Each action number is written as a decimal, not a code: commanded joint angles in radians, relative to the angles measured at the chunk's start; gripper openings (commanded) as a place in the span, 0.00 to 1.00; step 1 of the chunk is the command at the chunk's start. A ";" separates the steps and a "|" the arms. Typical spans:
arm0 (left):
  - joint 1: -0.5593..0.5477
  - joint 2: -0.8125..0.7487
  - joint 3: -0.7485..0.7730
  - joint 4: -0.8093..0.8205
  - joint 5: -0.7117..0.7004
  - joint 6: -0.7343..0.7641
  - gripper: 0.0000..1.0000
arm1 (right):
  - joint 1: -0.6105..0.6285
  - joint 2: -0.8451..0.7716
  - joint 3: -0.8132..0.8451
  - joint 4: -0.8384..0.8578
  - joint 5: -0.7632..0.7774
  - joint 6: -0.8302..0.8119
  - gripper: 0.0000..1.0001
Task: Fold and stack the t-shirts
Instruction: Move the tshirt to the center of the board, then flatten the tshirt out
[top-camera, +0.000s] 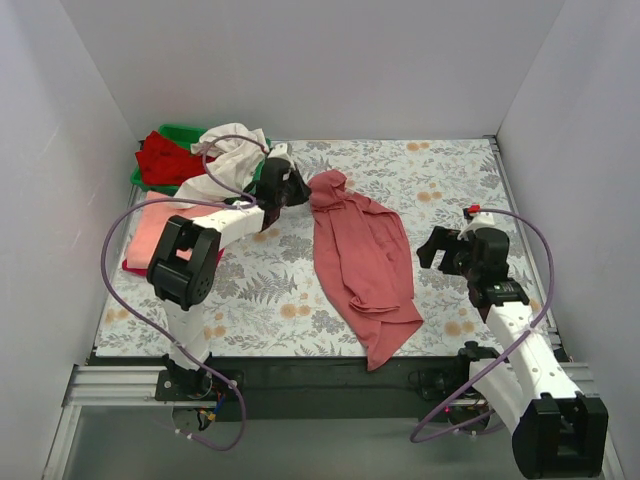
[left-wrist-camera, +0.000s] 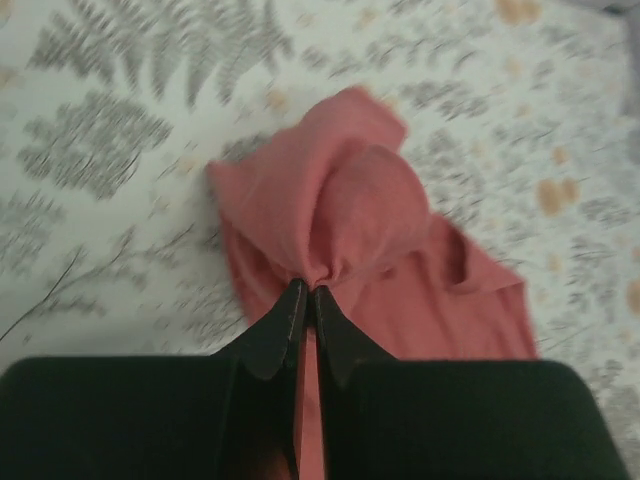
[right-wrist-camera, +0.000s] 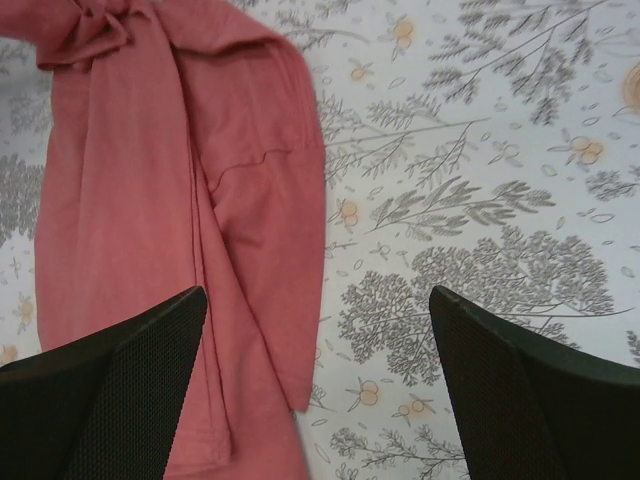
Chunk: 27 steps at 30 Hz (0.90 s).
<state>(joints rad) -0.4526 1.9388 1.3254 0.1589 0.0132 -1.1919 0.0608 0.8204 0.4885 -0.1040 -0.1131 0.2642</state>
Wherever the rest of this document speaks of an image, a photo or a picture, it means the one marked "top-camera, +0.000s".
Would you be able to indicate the floral patterned table mat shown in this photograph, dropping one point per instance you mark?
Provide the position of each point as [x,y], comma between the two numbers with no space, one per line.
[266,299]

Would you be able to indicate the folded salmon pink t-shirt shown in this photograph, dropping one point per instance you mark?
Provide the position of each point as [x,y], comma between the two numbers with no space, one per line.
[151,225]

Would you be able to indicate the crumpled bright red t-shirt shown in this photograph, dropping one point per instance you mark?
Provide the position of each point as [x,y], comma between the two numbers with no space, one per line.
[162,162]

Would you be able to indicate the white crumpled t-shirt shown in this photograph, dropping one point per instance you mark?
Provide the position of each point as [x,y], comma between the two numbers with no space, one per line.
[237,152]

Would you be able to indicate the green plastic bin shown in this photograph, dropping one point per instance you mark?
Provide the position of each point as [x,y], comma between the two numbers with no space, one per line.
[185,137]

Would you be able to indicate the dusty rose t-shirt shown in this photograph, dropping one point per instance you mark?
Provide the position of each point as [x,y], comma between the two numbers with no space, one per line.
[363,261]

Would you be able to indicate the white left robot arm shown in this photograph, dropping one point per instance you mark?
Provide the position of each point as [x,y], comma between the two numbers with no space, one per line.
[184,263]

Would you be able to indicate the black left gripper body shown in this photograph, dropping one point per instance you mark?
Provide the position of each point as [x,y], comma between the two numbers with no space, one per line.
[292,191]

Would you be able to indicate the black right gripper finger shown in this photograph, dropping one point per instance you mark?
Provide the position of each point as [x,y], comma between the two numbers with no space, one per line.
[440,239]
[451,260]

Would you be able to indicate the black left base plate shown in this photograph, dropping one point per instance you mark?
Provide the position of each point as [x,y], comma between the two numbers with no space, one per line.
[190,385]

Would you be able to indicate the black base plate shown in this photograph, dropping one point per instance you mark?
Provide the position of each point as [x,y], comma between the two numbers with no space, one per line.
[190,385]
[435,384]

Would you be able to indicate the aluminium front frame rail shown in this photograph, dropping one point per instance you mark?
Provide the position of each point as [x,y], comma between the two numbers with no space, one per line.
[133,385]

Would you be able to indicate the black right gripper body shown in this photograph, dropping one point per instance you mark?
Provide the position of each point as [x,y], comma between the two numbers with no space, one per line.
[447,253]

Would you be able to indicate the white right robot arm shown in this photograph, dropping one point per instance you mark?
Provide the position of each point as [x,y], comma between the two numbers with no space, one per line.
[557,431]

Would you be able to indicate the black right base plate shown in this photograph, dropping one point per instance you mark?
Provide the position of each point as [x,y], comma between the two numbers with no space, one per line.
[435,384]

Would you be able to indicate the folded red t-shirt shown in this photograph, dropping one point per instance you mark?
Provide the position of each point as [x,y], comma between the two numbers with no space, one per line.
[138,268]

